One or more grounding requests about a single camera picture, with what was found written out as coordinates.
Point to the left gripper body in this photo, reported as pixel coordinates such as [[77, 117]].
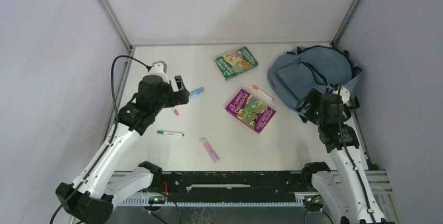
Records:
[[176, 98]]

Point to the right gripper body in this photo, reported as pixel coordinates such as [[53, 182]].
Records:
[[312, 113]]

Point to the blue student backpack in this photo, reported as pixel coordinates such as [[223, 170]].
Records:
[[298, 76]]

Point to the purple treehouse book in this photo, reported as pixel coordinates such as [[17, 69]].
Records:
[[251, 111]]

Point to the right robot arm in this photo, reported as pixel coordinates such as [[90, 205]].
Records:
[[353, 201]]

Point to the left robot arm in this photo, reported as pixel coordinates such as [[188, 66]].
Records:
[[91, 198]]

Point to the blue highlighter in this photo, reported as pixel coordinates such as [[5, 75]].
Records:
[[196, 92]]

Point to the teal capped white marker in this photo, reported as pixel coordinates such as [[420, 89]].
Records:
[[170, 133]]

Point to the pink highlighter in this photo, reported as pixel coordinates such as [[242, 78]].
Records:
[[209, 149]]

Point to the green treehouse book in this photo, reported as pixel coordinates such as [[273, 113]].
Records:
[[236, 63]]

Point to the orange capped white marker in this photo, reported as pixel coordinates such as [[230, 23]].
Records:
[[268, 97]]

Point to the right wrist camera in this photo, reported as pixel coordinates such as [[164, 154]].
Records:
[[344, 93]]

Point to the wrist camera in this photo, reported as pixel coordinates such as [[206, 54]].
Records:
[[344, 93], [159, 68]]

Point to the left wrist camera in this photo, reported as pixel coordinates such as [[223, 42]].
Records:
[[159, 68]]

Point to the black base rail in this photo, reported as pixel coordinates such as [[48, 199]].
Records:
[[238, 187]]

